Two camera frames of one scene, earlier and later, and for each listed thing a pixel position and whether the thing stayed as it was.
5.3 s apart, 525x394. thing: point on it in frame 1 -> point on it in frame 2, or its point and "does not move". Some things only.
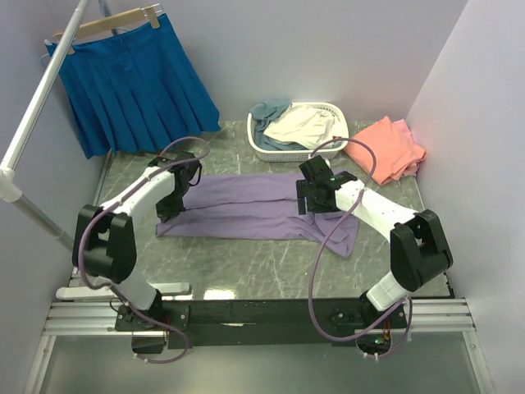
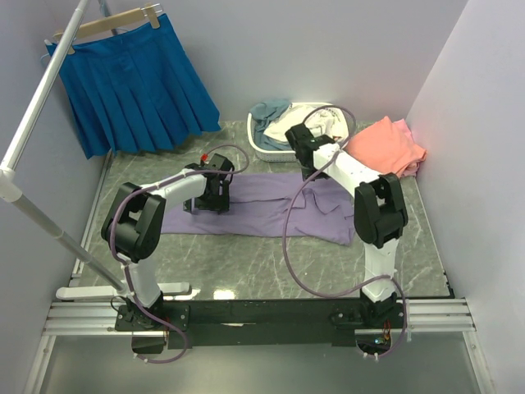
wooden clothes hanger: x=109 y=22 does not move
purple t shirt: x=257 y=204 does not move
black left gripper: x=169 y=208 -> x=209 y=203
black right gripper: x=302 y=197 -> x=308 y=171
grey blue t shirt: x=262 y=113 does not move
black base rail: x=260 y=323 does not move
